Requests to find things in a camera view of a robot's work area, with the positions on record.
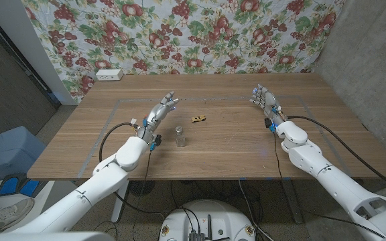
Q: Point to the white table leg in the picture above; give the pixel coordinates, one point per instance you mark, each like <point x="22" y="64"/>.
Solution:
<point x="118" y="204"/>

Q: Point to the white sneaker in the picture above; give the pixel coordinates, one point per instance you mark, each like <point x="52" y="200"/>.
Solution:
<point x="5" y="214"/>

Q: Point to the white power strip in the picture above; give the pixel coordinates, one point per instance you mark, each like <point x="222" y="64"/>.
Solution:
<point x="109" y="75"/>

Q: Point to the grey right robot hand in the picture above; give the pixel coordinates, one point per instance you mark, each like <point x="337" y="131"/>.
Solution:
<point x="268" y="100"/>

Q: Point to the clear glass salt shaker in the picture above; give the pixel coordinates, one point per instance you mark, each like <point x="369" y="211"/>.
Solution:
<point x="180" y="139"/>

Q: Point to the grey table leg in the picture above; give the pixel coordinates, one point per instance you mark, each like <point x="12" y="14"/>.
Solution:
<point x="293" y="204"/>

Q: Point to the black round table foot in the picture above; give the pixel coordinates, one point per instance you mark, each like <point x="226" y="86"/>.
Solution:
<point x="141" y="188"/>

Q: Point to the fruit print backdrop cloth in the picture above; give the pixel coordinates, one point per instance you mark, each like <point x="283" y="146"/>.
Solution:
<point x="186" y="37"/>

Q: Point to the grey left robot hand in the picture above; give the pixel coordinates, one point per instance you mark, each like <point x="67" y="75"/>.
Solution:
<point x="159" y="110"/>

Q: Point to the blue grey padded seat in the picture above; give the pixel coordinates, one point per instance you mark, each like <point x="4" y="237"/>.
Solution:
<point x="8" y="150"/>

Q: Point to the blue and black foot pedal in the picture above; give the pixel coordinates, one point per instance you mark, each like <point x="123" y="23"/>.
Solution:
<point x="10" y="185"/>

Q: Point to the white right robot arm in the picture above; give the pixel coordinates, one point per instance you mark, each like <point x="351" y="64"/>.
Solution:
<point x="330" y="180"/>

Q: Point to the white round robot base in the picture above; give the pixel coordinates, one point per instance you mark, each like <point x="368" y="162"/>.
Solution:
<point x="209" y="217"/>

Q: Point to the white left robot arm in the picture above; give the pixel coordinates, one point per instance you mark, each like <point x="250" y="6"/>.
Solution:
<point x="106" y="180"/>

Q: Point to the yellow toy car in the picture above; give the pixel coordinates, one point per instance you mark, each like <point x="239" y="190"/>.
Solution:
<point x="198" y="118"/>

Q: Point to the white door frame post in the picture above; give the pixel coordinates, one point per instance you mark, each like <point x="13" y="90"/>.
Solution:
<point x="29" y="43"/>

